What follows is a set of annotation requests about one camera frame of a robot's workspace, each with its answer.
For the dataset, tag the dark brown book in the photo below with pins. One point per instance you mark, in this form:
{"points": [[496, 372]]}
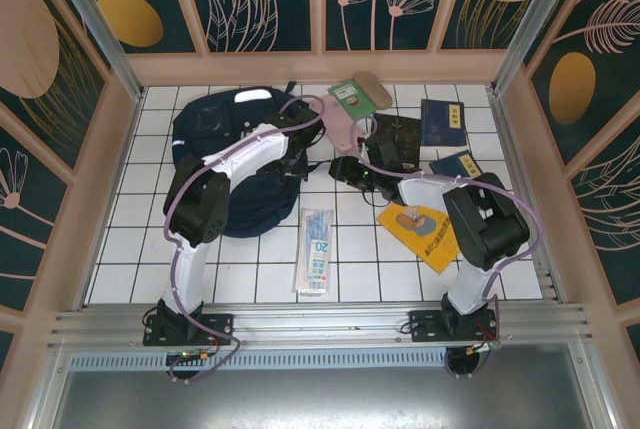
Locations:
{"points": [[407, 134]]}

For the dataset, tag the pink pencil case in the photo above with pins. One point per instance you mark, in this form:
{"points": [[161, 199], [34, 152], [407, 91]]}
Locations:
{"points": [[336, 135]]}

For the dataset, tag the green notebook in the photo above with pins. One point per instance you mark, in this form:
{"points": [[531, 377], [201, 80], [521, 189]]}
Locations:
{"points": [[352, 99]]}

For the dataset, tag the beige glasses case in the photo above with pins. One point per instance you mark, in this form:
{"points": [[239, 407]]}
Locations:
{"points": [[375, 89]]}

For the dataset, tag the navy book with yellow label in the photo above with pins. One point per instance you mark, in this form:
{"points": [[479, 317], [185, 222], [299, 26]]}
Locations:
{"points": [[442, 124]]}

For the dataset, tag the navy book with white label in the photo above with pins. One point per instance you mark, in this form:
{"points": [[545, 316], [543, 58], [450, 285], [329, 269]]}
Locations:
{"points": [[450, 164]]}

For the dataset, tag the yellow cartoon cover book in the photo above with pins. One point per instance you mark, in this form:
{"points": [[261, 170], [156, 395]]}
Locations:
{"points": [[400, 224]]}

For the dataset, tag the navy blue backpack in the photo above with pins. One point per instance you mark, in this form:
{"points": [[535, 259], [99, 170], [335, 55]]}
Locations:
{"points": [[210, 119]]}

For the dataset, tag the clear pack of blue pens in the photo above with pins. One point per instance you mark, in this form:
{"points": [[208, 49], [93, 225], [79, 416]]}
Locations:
{"points": [[312, 259]]}

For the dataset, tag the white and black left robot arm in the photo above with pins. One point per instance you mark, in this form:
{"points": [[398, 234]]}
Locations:
{"points": [[187, 269]]}

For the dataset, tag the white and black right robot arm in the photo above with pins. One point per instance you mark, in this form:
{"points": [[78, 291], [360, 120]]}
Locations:
{"points": [[472, 284]]}

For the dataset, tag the grey metal sheet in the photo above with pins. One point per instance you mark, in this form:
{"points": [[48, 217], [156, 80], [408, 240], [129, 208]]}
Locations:
{"points": [[320, 399]]}

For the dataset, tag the aluminium side rail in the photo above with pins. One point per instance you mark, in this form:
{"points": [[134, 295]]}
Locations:
{"points": [[506, 124]]}

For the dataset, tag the aluminium rail frame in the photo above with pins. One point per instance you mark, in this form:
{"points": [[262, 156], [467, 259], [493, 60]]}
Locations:
{"points": [[320, 319]]}

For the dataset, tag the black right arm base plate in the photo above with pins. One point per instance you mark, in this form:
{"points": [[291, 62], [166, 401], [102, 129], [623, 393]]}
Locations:
{"points": [[422, 329]]}

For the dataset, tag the aluminium corner post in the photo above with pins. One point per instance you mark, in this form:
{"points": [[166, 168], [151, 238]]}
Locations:
{"points": [[531, 24], [100, 29]]}

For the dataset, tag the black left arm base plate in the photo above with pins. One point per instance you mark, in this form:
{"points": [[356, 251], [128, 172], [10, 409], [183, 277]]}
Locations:
{"points": [[220, 324]]}

